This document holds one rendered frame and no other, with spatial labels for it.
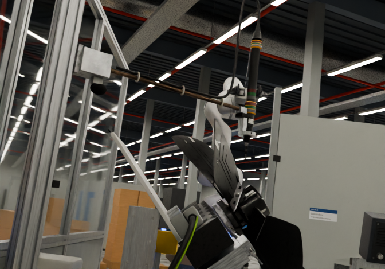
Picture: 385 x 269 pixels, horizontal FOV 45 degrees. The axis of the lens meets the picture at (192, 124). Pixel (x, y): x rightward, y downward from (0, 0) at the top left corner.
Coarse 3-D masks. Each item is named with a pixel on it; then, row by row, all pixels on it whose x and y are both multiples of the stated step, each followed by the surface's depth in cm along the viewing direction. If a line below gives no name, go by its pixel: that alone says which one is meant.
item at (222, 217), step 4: (216, 208) 150; (220, 208) 153; (216, 212) 154; (220, 212) 149; (220, 216) 148; (224, 216) 148; (224, 220) 147; (228, 220) 149; (224, 224) 153; (228, 224) 147; (232, 236) 151
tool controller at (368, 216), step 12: (372, 216) 193; (384, 216) 196; (372, 228) 192; (384, 228) 191; (360, 240) 202; (372, 240) 192; (384, 240) 191; (360, 252) 200; (372, 252) 192; (384, 252) 192
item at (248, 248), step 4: (228, 228) 146; (232, 228) 144; (232, 232) 140; (236, 232) 138; (236, 236) 135; (248, 248) 123; (248, 252) 122; (252, 252) 120; (252, 256) 120; (256, 256) 117; (260, 260) 114
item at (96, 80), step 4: (92, 80) 136; (96, 80) 136; (100, 80) 137; (92, 84) 136; (96, 84) 136; (100, 84) 137; (92, 88) 136; (96, 88) 136; (100, 88) 136; (104, 88) 137; (96, 92) 137; (100, 92) 137; (104, 92) 138
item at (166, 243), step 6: (162, 234) 193; (168, 234) 193; (162, 240) 192; (168, 240) 192; (174, 240) 192; (156, 246) 192; (162, 246) 192; (168, 246) 192; (174, 246) 192; (162, 252) 191; (168, 252) 191; (174, 252) 191
